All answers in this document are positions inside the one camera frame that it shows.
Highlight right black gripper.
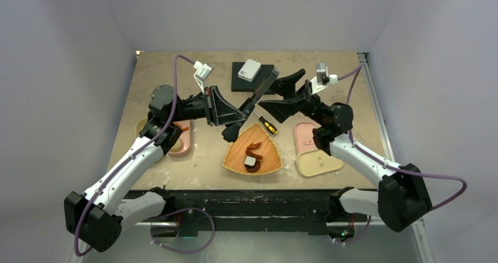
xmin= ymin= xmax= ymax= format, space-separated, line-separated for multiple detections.
xmin=260 ymin=69 xmax=327 ymax=127

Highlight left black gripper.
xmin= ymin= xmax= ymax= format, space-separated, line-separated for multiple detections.
xmin=170 ymin=86 xmax=247 ymax=126

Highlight black metal tongs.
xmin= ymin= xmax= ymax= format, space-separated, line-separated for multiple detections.
xmin=222 ymin=68 xmax=280 ymax=143

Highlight orange fried chicken piece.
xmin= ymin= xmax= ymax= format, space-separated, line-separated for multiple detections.
xmin=174 ymin=122 xmax=190 ymax=132

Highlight pink lunch box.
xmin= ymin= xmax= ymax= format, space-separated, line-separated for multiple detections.
xmin=168 ymin=120 xmax=193 ymax=157

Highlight beige steamed bun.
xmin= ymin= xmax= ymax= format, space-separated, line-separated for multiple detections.
xmin=169 ymin=139 xmax=184 ymax=153

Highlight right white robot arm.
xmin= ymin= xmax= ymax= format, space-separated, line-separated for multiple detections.
xmin=259 ymin=69 xmax=433 ymax=232

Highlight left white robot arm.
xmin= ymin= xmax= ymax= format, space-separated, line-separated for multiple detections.
xmin=63 ymin=85 xmax=260 ymax=257

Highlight pink lunch box lid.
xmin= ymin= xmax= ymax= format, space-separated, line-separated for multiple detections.
xmin=294 ymin=122 xmax=317 ymax=155

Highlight white small box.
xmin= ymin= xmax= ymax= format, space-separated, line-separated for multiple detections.
xmin=237 ymin=59 xmax=261 ymax=82

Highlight beige lunch box lid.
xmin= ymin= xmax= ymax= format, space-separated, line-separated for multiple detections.
xmin=295 ymin=146 xmax=344 ymax=178

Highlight beige lunch box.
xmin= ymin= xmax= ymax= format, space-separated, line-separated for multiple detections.
xmin=135 ymin=118 xmax=148 ymax=137

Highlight yellow black screwdriver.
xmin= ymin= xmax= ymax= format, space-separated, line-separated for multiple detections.
xmin=253 ymin=110 xmax=277 ymax=136

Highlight black foam block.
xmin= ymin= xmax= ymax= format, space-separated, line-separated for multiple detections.
xmin=231 ymin=62 xmax=275 ymax=92

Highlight woven bamboo basket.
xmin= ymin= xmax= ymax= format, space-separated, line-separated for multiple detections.
xmin=223 ymin=123 xmax=283 ymax=176

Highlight dark red sausage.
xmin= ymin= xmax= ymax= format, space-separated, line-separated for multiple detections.
xmin=245 ymin=141 xmax=264 ymax=161

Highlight white black sushi piece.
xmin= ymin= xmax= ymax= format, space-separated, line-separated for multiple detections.
xmin=244 ymin=156 xmax=258 ymax=168

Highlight dark red round food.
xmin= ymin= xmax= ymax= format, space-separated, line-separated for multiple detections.
xmin=245 ymin=160 xmax=261 ymax=173

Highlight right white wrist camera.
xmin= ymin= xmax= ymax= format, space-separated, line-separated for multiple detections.
xmin=310 ymin=63 xmax=338 ymax=95

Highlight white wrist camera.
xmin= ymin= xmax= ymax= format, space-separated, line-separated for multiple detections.
xmin=193 ymin=61 xmax=213 ymax=93
xmin=310 ymin=63 xmax=338 ymax=95

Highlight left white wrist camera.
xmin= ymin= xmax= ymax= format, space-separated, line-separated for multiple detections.
xmin=193 ymin=61 xmax=213 ymax=93

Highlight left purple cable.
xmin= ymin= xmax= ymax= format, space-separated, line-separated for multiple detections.
xmin=73 ymin=55 xmax=216 ymax=257

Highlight purple cable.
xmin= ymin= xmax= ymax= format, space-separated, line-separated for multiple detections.
xmin=73 ymin=55 xmax=216 ymax=257
xmin=331 ymin=65 xmax=467 ymax=247

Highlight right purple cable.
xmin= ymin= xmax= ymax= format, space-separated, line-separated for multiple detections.
xmin=331 ymin=65 xmax=467 ymax=247

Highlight aluminium rail right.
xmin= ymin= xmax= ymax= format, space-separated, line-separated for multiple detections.
xmin=357 ymin=52 xmax=395 ymax=161

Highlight black table front frame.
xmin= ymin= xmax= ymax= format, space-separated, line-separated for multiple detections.
xmin=130 ymin=188 xmax=368 ymax=238

